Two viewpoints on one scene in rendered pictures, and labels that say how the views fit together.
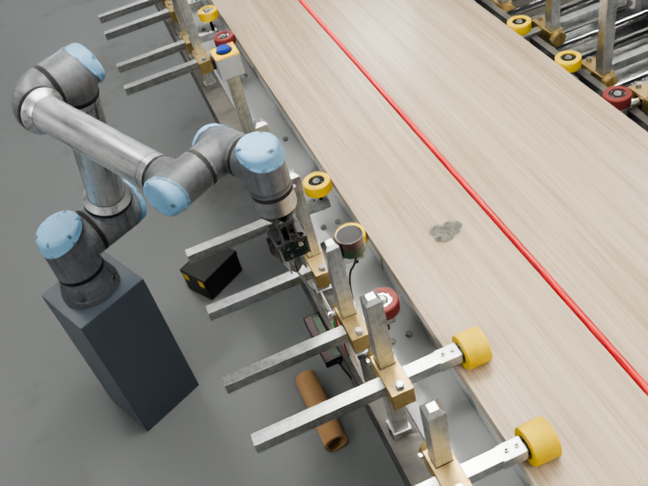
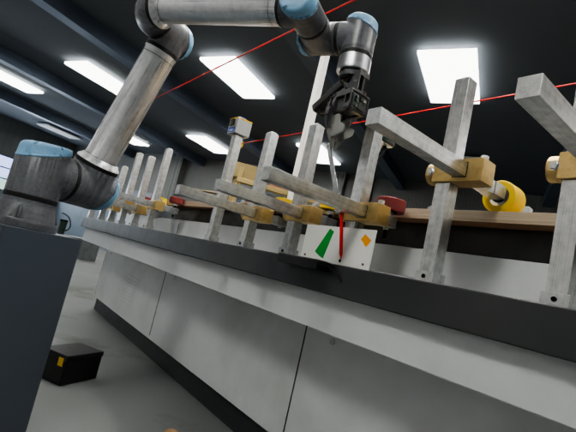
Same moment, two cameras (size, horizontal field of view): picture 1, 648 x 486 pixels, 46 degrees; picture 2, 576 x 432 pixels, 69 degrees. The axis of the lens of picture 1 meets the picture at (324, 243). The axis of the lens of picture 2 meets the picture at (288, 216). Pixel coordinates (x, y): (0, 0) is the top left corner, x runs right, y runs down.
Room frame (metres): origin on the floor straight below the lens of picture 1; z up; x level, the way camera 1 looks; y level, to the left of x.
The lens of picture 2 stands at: (0.30, 0.64, 0.66)
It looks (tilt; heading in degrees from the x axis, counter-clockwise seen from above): 7 degrees up; 334
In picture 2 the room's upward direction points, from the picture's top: 13 degrees clockwise
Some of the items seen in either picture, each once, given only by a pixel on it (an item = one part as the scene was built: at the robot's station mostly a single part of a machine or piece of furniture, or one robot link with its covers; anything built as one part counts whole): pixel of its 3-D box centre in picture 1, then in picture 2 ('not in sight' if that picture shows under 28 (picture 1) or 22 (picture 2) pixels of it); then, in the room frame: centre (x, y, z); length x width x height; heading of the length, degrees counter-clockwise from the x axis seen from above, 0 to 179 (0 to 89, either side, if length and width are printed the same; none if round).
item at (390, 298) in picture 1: (384, 313); (387, 218); (1.19, -0.10, 0.85); 0.08 x 0.08 x 0.11
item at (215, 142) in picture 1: (223, 151); (320, 37); (1.33, 0.16, 1.33); 0.12 x 0.12 x 0.09; 39
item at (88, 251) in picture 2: not in sight; (71, 235); (8.89, 0.57, 0.37); 0.79 x 0.62 x 0.74; 124
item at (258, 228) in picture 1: (258, 229); (236, 208); (1.65, 0.17, 0.82); 0.43 x 0.03 x 0.04; 101
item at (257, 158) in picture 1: (263, 166); (358, 39); (1.25, 0.08, 1.32); 0.10 x 0.09 x 0.12; 39
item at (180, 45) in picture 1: (169, 50); (123, 206); (2.87, 0.41, 0.80); 0.43 x 0.03 x 0.04; 101
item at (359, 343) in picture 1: (353, 323); (363, 213); (1.19, -0.02, 0.85); 0.13 x 0.06 x 0.05; 11
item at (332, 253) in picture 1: (347, 311); (358, 205); (1.21, -0.01, 0.87); 0.03 x 0.03 x 0.48; 11
